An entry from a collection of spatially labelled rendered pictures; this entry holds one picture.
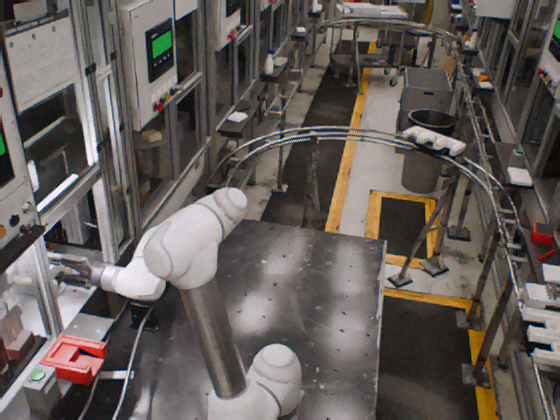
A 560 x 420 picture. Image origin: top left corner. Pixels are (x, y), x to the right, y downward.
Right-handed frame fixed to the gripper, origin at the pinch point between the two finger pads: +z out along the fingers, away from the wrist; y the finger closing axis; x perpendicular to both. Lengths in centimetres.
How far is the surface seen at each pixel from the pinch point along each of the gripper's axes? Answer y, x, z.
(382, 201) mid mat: -92, -254, -123
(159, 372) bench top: -32, 9, -42
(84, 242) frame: -7.2, -26.1, 2.7
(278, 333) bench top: -30, -21, -80
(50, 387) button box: -2, 47, -27
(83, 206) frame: 7.6, -29.7, 3.2
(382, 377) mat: -95, -70, -131
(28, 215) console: 38.9, 24.7, -13.8
